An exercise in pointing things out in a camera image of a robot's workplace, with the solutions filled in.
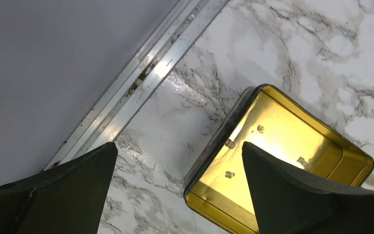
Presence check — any aluminium frame rail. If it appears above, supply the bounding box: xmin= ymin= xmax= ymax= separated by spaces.
xmin=46 ymin=0 xmax=226 ymax=169

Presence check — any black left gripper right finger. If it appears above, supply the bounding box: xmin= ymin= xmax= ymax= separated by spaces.
xmin=242 ymin=142 xmax=374 ymax=234

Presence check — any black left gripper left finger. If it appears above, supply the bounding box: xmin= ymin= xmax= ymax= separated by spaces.
xmin=0 ymin=142 xmax=117 ymax=234

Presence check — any gold metal tin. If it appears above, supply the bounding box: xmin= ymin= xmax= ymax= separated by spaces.
xmin=184 ymin=84 xmax=374 ymax=234

